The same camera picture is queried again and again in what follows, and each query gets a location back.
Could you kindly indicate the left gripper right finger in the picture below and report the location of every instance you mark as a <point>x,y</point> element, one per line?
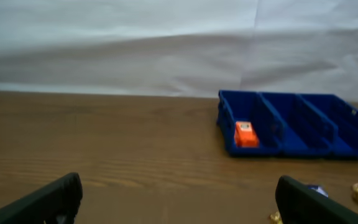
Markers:
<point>303,205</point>

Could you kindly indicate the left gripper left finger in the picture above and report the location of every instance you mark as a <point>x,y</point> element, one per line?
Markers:
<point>48,202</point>

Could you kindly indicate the orange candy box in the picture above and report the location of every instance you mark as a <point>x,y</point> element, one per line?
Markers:
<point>246,137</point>

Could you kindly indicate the blue tray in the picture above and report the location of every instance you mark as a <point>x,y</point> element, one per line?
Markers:
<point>303,137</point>

